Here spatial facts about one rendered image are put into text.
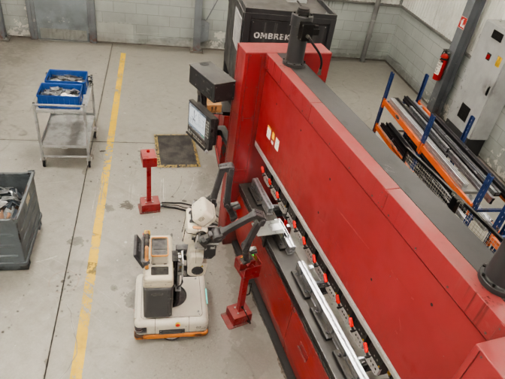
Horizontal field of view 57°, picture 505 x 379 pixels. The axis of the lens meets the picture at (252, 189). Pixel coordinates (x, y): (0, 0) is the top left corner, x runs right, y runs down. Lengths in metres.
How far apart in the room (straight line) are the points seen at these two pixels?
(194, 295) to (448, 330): 2.63
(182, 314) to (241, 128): 1.83
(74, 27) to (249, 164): 6.65
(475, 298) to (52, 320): 3.70
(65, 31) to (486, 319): 9.70
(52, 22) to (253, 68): 6.98
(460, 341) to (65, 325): 3.46
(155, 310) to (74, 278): 1.19
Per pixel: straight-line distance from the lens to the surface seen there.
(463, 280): 2.39
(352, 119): 3.39
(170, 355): 4.52
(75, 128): 6.92
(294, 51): 4.03
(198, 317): 4.41
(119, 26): 10.63
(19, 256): 5.18
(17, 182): 5.57
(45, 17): 10.76
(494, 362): 2.12
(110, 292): 4.99
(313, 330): 3.73
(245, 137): 4.64
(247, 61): 4.27
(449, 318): 2.55
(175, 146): 7.08
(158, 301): 4.20
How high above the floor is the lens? 3.77
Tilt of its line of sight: 36 degrees down
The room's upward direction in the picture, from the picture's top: 9 degrees clockwise
